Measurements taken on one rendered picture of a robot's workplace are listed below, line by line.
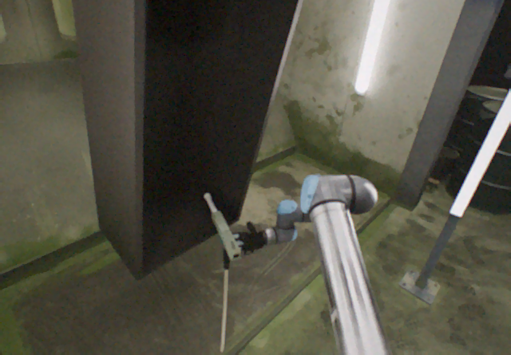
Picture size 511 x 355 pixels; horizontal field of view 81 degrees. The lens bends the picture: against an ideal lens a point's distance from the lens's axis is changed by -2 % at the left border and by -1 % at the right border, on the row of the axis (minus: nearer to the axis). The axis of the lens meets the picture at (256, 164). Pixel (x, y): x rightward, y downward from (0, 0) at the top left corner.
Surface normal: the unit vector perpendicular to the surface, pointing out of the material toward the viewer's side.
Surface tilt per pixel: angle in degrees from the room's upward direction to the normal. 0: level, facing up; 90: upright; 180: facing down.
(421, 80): 90
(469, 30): 90
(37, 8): 90
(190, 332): 0
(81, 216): 57
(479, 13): 90
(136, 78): 102
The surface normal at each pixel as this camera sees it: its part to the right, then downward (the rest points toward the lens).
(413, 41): -0.69, 0.30
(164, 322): 0.07, -0.87
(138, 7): 0.70, 0.55
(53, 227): 0.65, -0.15
